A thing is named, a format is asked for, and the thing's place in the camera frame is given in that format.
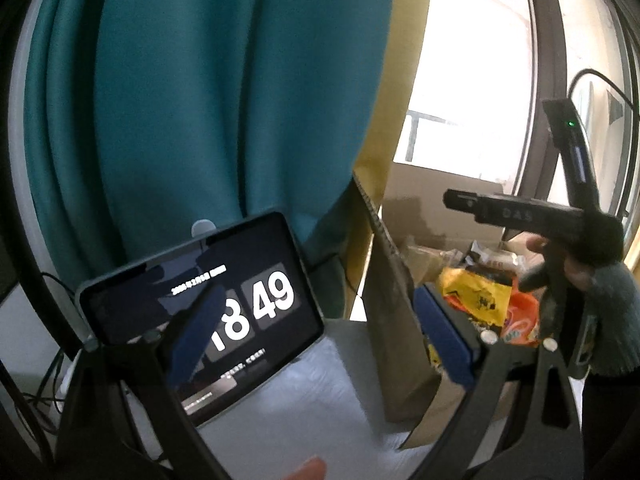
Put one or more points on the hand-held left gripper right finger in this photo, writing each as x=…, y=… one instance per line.
x=445, y=335

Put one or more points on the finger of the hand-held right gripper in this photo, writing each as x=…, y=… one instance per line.
x=462, y=202

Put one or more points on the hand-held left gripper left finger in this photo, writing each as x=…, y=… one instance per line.
x=192, y=335

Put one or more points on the cardboard box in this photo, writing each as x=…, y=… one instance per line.
x=395, y=360

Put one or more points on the orange snack packet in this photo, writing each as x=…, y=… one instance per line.
x=522, y=320

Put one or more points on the person's right hand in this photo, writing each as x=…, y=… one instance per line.
x=537, y=245

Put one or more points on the person's left hand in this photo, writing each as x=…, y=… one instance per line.
x=305, y=470

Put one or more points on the yellow packet with black print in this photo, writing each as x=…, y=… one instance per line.
x=475, y=295

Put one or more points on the brown white snack packet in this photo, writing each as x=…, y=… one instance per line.
x=492, y=257

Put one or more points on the black balcony railing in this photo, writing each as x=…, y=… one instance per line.
x=412, y=135

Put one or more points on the tablet with clock display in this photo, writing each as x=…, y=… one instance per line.
x=272, y=295

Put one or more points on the yellow curtain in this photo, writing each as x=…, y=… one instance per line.
x=400, y=110

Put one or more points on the person's dark clothing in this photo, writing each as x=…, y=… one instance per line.
x=610, y=430

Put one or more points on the teal curtain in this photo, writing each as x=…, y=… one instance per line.
x=200, y=85

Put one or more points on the black window frame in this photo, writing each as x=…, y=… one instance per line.
x=547, y=60

